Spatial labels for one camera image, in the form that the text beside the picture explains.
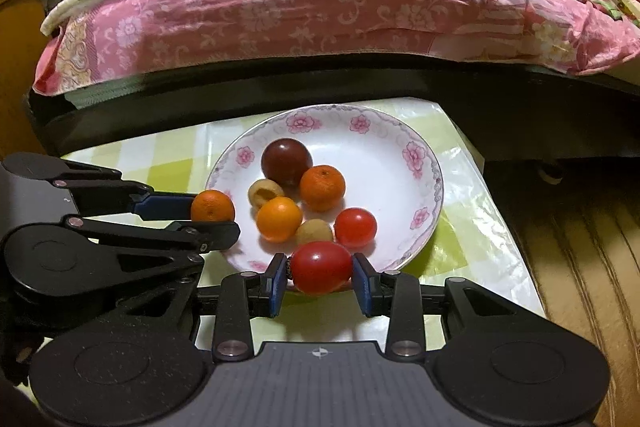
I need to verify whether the dark bed frame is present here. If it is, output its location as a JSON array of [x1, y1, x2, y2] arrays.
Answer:
[[26, 54, 639, 169]]

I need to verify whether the small orange mandarin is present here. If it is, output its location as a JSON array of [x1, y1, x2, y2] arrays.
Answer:
[[191, 190, 235, 222]]

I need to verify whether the red cherry tomato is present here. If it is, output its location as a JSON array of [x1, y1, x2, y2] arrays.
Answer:
[[334, 207, 378, 249], [290, 242, 352, 296]]

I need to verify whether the brown wooden nightstand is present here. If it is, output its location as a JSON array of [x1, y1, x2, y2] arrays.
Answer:
[[0, 0, 49, 157]]

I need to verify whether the white floral rimmed plate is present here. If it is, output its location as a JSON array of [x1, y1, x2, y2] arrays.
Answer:
[[206, 104, 444, 271]]

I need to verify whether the tan longan with dent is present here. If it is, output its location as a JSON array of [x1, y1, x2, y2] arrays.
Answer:
[[247, 179, 284, 210]]

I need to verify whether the small tan longan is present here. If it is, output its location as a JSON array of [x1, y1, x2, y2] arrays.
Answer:
[[294, 219, 334, 246]]

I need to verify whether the dark red plum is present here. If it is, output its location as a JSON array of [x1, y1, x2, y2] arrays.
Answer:
[[260, 138, 312, 187]]

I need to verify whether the green white checkered tablecloth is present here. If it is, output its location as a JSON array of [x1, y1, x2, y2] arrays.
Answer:
[[68, 98, 542, 346]]

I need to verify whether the large bumpy mandarin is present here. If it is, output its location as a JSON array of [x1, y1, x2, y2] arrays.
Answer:
[[299, 165, 346, 212]]

